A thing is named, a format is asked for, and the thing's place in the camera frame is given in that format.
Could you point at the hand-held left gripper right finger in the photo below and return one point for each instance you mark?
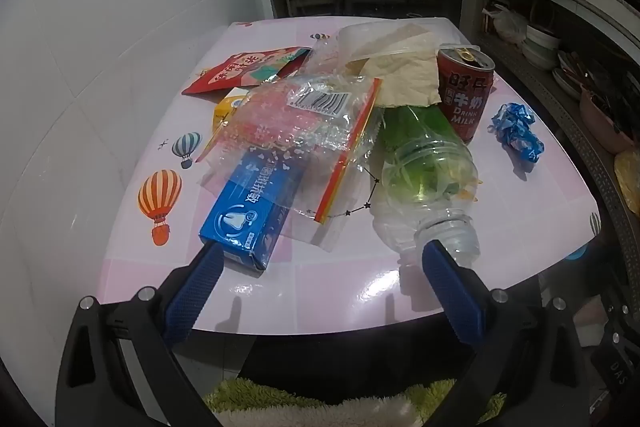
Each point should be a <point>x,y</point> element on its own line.
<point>452,292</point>

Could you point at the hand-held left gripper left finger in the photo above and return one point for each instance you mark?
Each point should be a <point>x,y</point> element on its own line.
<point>192,292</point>

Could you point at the blue toothpaste box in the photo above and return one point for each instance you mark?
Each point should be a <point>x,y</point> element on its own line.
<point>240,217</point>

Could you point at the green plastic bottle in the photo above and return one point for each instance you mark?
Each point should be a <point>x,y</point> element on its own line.
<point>425,157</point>

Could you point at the white and yellow medicine box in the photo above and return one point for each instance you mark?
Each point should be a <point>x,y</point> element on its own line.
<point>230,104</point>

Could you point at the green shaggy mat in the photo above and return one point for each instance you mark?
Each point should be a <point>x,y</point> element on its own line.
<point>240,397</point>

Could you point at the blue crumpled wrapper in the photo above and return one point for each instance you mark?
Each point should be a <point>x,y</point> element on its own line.
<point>515,132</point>

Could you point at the red milk can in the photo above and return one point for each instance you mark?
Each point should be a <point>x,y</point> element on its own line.
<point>467,102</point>

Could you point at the clear bag with red edge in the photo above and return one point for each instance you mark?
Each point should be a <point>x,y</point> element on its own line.
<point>300,127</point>

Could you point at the yellow bag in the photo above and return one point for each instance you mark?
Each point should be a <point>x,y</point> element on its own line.
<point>629,177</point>

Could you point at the beige crumpled paper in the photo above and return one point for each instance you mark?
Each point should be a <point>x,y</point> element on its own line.
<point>400,77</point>

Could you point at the red snack packet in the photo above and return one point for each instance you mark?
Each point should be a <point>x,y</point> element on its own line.
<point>235,72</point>

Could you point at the pink basin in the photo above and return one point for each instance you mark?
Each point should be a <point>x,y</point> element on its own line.
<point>602,124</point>

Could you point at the stack of plates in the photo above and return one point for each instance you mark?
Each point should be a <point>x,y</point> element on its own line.
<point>570,74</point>

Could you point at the stack of white bowls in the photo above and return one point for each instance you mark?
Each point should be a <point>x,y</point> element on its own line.
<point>541,44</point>

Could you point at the clear crumpled plastic wrapper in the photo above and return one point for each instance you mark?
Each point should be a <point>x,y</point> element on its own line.
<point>330,52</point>

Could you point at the white plastic bag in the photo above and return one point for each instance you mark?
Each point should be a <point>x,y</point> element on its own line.
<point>510,24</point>

